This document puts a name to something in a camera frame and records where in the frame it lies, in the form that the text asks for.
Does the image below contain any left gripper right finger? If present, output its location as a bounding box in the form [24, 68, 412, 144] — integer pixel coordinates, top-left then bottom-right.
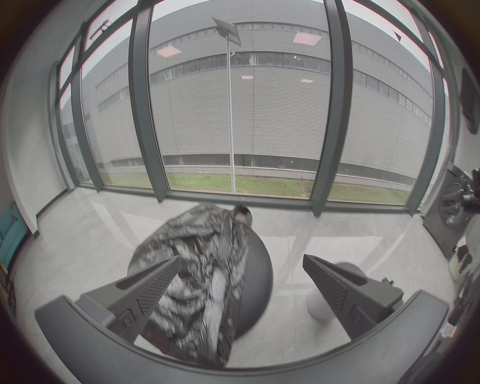
[302, 254, 405, 343]

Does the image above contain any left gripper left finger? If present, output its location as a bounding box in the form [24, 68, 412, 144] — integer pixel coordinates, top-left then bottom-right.
[77, 255, 182, 344]

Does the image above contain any black plastic bag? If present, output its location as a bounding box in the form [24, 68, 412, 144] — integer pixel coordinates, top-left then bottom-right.
[127, 203, 253, 367]

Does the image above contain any white trash bin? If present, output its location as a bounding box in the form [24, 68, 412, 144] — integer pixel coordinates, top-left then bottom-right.
[307, 262, 370, 322]

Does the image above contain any white plastic laundry basket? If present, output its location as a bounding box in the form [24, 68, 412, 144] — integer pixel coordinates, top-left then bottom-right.
[448, 240, 474, 283]

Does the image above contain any window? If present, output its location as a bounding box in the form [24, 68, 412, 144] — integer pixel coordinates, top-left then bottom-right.
[49, 0, 462, 218]

